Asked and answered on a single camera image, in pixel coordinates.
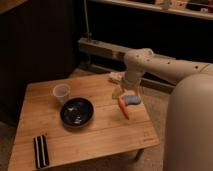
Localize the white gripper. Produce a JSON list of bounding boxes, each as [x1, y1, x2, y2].
[[112, 78, 143, 103]]

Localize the black ceramic bowl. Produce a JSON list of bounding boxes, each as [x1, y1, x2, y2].
[[60, 98, 94, 128]]

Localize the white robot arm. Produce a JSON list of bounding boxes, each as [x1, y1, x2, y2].
[[112, 48, 213, 171]]

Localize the blue grey sponge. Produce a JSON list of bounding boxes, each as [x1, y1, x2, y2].
[[122, 95, 141, 105]]

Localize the orange carrot toy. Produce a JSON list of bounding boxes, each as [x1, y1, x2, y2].
[[118, 97, 129, 120]]

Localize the small beige object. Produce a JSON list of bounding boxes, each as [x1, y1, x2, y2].
[[109, 72, 123, 84]]

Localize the wooden low table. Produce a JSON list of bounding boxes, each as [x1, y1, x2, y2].
[[8, 74, 159, 171]]

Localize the clear plastic cup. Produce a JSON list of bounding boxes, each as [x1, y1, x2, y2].
[[52, 84, 70, 104]]

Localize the vertical metal pole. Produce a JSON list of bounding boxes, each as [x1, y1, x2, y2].
[[83, 0, 91, 41]]

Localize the black white striped box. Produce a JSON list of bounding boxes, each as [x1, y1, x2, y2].
[[33, 135, 50, 169]]

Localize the upper shelf with items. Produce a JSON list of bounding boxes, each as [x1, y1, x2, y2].
[[89, 0, 213, 21]]

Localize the grey metal rail beam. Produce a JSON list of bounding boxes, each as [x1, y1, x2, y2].
[[78, 38, 173, 68]]

